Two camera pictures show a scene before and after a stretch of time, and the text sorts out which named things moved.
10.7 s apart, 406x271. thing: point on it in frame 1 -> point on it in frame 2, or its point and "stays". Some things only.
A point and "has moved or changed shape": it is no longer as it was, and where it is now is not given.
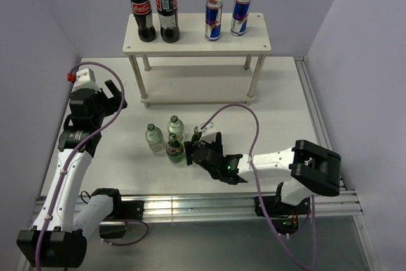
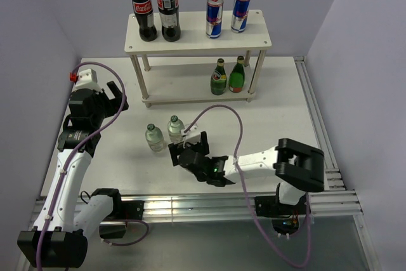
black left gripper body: [106, 106] stays
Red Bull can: [240, 19] stays
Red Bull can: [213, 18] stays
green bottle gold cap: [196, 136] has moved or changed shape
